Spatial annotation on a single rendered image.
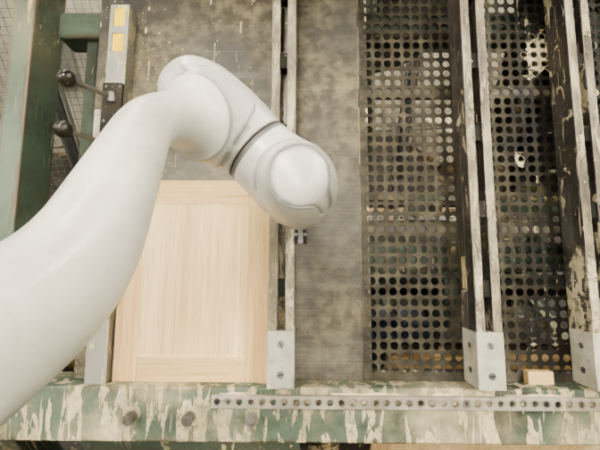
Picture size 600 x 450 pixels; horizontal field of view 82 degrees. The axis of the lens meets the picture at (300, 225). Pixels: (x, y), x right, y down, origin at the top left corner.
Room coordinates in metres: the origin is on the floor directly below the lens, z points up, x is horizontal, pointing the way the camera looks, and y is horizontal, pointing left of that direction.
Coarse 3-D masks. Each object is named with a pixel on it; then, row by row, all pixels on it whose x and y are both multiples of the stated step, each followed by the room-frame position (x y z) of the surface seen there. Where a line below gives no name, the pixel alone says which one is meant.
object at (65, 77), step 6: (60, 72) 0.82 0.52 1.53; (66, 72) 0.83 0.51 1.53; (72, 72) 0.84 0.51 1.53; (60, 78) 0.82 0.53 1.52; (66, 78) 0.82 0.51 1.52; (72, 78) 0.83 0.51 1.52; (66, 84) 0.82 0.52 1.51; (72, 84) 0.83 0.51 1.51; (78, 84) 0.85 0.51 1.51; (84, 84) 0.86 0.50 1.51; (90, 90) 0.87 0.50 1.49; (96, 90) 0.88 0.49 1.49; (108, 96) 0.90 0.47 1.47; (114, 96) 0.91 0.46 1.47; (108, 102) 0.90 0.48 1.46; (114, 102) 0.90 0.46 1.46
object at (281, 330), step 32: (288, 0) 1.03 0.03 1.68; (288, 32) 0.98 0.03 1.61; (288, 64) 0.93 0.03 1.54; (288, 96) 0.88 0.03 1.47; (288, 128) 0.84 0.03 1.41; (288, 256) 0.66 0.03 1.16; (288, 288) 0.62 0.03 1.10; (288, 320) 0.58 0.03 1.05; (288, 352) 0.53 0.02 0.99; (288, 384) 0.49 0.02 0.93
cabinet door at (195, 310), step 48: (192, 192) 0.80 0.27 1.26; (240, 192) 0.80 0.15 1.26; (192, 240) 0.73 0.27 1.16; (240, 240) 0.73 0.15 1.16; (144, 288) 0.66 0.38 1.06; (192, 288) 0.66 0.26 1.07; (240, 288) 0.66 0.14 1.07; (144, 336) 0.60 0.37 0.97; (192, 336) 0.59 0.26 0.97; (240, 336) 0.59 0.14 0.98
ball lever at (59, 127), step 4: (56, 124) 0.75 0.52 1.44; (60, 124) 0.76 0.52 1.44; (64, 124) 0.76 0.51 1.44; (68, 124) 0.77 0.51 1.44; (56, 128) 0.75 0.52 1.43; (60, 128) 0.75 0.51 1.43; (64, 128) 0.75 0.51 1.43; (68, 128) 0.76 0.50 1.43; (72, 128) 0.77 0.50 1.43; (56, 132) 0.75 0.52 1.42; (60, 132) 0.75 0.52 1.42; (64, 132) 0.75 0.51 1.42; (68, 132) 0.76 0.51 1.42; (72, 132) 0.77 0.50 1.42; (76, 132) 0.78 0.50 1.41; (60, 136) 0.75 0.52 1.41; (64, 136) 0.75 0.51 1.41; (68, 136) 0.76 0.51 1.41; (80, 136) 0.79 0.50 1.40; (84, 136) 0.80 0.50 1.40; (88, 136) 0.80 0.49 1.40; (92, 140) 0.81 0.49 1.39
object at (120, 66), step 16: (112, 16) 1.05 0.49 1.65; (128, 16) 1.05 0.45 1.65; (112, 32) 1.03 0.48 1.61; (128, 32) 1.03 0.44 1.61; (128, 48) 1.01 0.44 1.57; (112, 64) 0.97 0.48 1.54; (128, 64) 0.99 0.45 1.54; (112, 80) 0.95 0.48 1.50; (128, 80) 0.97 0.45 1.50; (128, 96) 0.95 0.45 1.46; (112, 320) 0.61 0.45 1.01; (96, 336) 0.58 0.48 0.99; (112, 336) 0.59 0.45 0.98; (96, 352) 0.56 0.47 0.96; (112, 352) 0.57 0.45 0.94; (96, 368) 0.54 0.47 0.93; (96, 384) 0.52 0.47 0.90
